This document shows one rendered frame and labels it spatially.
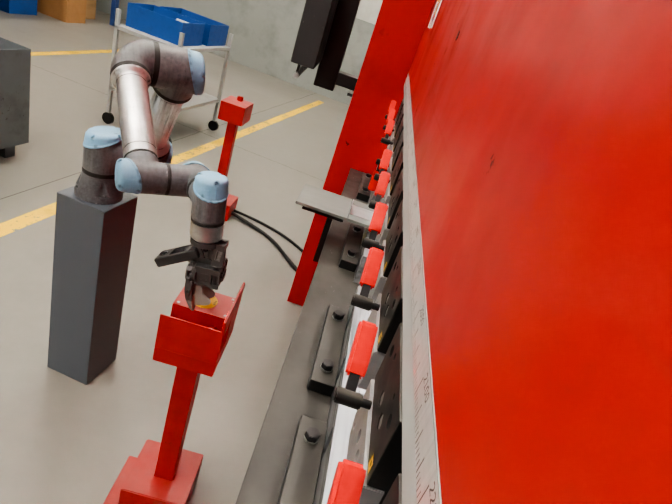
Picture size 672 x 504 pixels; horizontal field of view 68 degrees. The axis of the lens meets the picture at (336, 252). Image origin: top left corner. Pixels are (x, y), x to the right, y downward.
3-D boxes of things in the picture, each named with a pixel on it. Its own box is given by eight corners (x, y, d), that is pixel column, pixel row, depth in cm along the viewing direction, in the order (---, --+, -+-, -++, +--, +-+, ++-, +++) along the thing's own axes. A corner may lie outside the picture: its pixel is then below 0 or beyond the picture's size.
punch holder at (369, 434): (350, 423, 62) (397, 320, 55) (415, 444, 62) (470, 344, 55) (336, 536, 49) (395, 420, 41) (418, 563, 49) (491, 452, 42)
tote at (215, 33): (178, 28, 479) (181, 8, 471) (225, 46, 474) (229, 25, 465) (157, 27, 447) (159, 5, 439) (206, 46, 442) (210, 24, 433)
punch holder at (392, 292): (362, 331, 80) (399, 244, 73) (412, 348, 80) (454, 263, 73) (354, 395, 67) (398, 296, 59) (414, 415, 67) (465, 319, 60)
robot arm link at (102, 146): (79, 158, 167) (82, 119, 161) (122, 162, 174) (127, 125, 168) (82, 173, 158) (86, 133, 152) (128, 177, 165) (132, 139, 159)
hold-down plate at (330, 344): (326, 313, 132) (329, 304, 131) (345, 319, 133) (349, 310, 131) (306, 389, 106) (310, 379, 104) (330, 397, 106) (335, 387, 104)
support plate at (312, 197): (305, 185, 176) (305, 183, 175) (375, 210, 176) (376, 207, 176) (295, 203, 159) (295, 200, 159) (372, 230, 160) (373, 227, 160)
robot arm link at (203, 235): (186, 223, 112) (197, 210, 119) (184, 241, 114) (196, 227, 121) (219, 231, 112) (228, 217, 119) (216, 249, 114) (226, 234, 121)
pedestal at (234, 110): (202, 200, 366) (225, 88, 329) (235, 211, 367) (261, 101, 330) (192, 210, 348) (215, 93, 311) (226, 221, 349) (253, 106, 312)
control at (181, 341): (179, 316, 146) (189, 265, 138) (232, 332, 148) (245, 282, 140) (152, 359, 129) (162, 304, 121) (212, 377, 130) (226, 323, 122)
